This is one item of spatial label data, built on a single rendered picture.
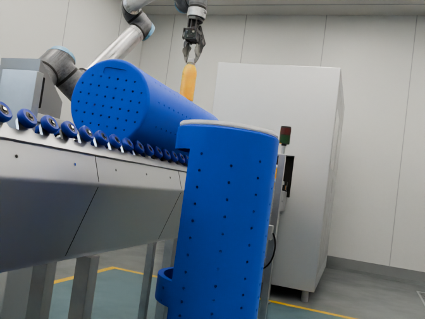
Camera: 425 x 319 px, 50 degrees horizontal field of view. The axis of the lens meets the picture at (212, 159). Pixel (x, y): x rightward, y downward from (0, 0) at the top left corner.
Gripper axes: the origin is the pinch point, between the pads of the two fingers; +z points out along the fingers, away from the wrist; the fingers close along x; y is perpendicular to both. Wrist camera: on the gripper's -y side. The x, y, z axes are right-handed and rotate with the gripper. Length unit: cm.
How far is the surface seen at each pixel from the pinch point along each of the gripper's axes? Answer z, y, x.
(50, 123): 50, 118, 18
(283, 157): 37, -55, 42
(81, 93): 35, 77, -4
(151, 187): 62, 66, 20
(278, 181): 51, -55, 41
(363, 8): -197, -400, 60
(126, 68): 26, 77, 11
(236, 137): 46, 94, 55
